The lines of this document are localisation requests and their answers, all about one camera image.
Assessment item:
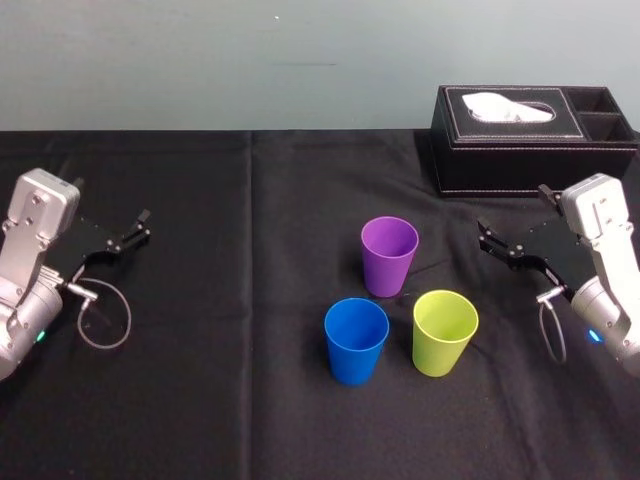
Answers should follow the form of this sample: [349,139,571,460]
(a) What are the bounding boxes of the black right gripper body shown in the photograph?
[519,211,600,297]

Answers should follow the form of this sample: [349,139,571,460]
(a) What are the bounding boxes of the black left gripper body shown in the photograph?
[47,214,119,285]

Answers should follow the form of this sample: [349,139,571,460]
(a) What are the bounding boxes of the black leather tissue box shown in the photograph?
[429,83,640,200]

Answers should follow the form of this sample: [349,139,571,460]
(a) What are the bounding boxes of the white tissue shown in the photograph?
[460,92,557,124]

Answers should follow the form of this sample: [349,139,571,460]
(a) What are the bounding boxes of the black tablecloth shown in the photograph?
[0,128,640,480]

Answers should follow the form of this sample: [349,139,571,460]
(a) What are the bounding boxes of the purple plastic cup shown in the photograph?
[360,215,420,299]

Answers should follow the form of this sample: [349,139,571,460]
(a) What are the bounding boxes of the green plastic cup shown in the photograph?
[411,289,480,379]

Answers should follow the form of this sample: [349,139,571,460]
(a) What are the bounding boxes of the blue plastic cup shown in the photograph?
[323,297,390,387]

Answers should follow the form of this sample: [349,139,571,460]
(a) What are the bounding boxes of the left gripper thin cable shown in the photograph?
[66,278,133,350]

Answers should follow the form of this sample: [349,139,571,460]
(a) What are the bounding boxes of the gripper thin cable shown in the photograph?
[66,278,133,350]
[536,285,570,365]

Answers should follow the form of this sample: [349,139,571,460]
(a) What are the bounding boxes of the right gripper thin cable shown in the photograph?
[536,285,570,365]

